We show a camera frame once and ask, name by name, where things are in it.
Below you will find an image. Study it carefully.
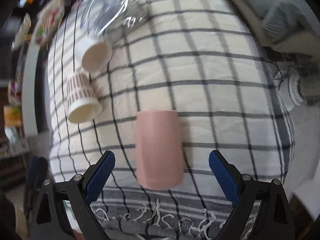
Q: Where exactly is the red striped paper cup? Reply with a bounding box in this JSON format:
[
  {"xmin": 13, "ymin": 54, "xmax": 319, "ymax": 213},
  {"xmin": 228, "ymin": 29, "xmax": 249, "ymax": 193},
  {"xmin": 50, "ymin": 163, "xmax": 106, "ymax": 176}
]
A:
[{"xmin": 67, "ymin": 72, "xmax": 103, "ymax": 124}]

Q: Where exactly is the grey sectional sofa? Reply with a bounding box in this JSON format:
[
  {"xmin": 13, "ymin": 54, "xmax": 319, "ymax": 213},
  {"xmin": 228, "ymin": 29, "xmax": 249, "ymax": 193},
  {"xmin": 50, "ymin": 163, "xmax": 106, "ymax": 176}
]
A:
[{"xmin": 231, "ymin": 0, "xmax": 319, "ymax": 61}]

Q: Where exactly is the orange snack bag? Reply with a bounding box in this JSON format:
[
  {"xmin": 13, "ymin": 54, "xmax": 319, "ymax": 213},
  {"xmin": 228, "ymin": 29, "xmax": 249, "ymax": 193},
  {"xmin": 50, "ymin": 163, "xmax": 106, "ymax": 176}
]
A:
[{"xmin": 3, "ymin": 105, "xmax": 22, "ymax": 127}]

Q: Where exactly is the checked white tablecloth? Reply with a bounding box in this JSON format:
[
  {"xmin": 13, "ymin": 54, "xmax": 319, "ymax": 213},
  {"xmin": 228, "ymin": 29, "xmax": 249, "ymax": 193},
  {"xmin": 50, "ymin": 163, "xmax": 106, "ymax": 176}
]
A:
[{"xmin": 48, "ymin": 0, "xmax": 295, "ymax": 239}]

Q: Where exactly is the white paper cup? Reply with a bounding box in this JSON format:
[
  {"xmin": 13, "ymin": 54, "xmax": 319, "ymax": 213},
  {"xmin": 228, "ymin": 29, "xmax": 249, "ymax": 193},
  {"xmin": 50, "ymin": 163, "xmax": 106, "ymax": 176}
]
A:
[{"xmin": 74, "ymin": 36, "xmax": 113, "ymax": 72}]

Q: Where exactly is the white upper tray bowl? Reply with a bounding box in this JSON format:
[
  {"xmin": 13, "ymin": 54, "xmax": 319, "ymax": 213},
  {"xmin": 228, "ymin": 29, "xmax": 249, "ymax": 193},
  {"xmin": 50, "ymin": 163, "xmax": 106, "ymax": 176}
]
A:
[{"xmin": 11, "ymin": 13, "xmax": 31, "ymax": 51}]

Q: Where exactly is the white tv cabinet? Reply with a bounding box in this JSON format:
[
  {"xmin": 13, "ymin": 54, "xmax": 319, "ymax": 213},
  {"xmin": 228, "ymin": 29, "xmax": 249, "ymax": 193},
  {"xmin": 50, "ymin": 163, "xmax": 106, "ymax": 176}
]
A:
[{"xmin": 21, "ymin": 43, "xmax": 39, "ymax": 137}]

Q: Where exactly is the pink ribbed cup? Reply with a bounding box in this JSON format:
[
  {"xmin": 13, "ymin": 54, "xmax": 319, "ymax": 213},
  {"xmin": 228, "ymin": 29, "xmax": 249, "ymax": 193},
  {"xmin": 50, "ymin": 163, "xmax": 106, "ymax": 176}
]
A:
[{"xmin": 135, "ymin": 111, "xmax": 184, "ymax": 190}]

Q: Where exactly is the snack filled fruit tray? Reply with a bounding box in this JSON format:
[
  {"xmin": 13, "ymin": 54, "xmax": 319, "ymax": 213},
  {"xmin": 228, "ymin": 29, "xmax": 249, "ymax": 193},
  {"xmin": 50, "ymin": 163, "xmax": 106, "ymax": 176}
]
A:
[{"xmin": 32, "ymin": 0, "xmax": 65, "ymax": 47}]

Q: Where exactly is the clear plastic bottle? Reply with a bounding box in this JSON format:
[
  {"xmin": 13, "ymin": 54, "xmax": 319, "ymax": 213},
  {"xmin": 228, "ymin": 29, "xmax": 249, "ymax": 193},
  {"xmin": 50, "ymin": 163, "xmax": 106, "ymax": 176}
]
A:
[{"xmin": 80, "ymin": 0, "xmax": 150, "ymax": 38}]

